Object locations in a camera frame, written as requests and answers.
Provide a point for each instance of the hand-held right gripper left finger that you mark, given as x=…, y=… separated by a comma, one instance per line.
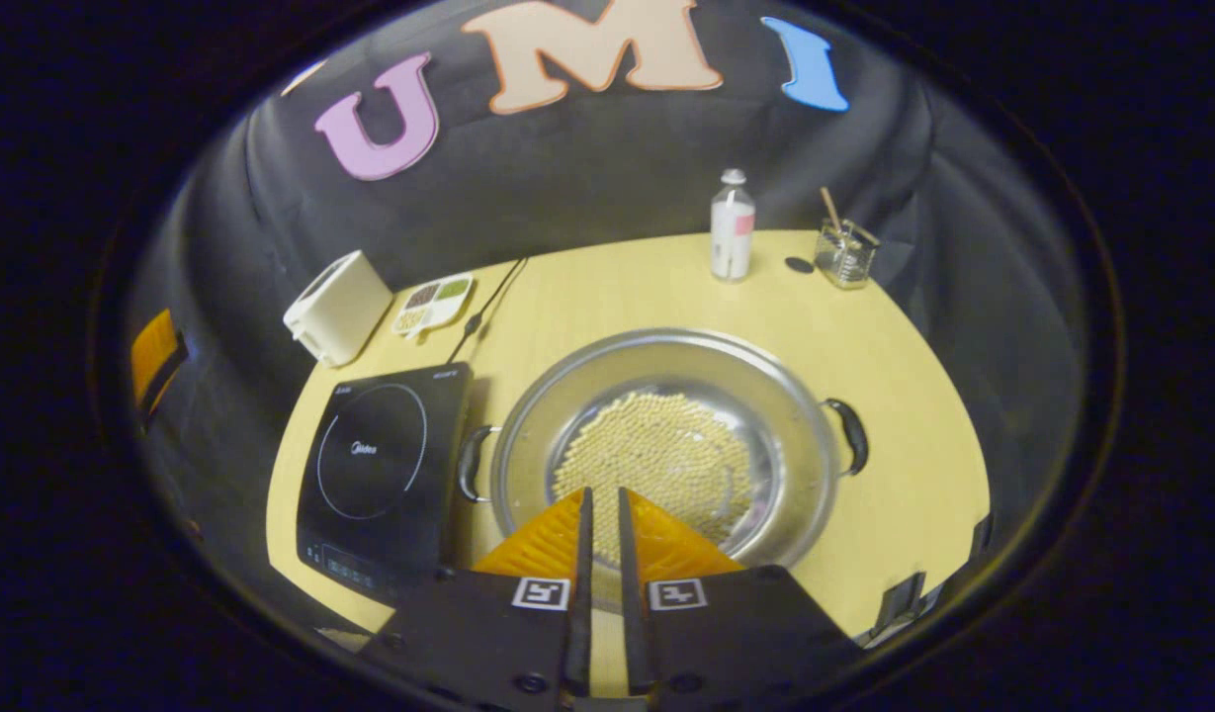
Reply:
x=579, y=593

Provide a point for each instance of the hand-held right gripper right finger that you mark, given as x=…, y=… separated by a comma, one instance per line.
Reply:
x=632, y=593

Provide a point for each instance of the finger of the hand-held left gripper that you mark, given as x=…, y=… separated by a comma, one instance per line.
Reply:
x=154, y=356

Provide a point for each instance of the black induction cooktop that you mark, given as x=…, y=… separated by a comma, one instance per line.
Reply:
x=370, y=514

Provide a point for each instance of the stainless steel pot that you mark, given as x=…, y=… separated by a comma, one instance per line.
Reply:
x=765, y=396

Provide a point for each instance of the pile of soybeans in pot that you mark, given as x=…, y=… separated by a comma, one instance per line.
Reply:
x=656, y=455

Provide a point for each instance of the white toaster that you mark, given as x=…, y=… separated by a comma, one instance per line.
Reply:
x=345, y=311

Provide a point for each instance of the small pale beans heap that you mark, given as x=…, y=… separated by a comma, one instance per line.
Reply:
x=411, y=319

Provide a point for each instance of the black table clamp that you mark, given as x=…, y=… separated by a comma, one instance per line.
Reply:
x=981, y=539
x=899, y=601

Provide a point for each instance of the dark red beans heap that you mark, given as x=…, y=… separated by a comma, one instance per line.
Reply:
x=421, y=295

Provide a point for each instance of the white divided dish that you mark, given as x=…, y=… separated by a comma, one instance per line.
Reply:
x=439, y=314

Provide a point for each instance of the green mung beans heap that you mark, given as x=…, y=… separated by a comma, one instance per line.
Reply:
x=453, y=289

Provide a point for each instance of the small dark round disc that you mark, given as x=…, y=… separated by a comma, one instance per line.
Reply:
x=799, y=265

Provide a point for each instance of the clear bottle with white label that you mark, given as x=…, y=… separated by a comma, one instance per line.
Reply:
x=732, y=237

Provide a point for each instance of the glass holder with sticks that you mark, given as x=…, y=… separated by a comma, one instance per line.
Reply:
x=844, y=259

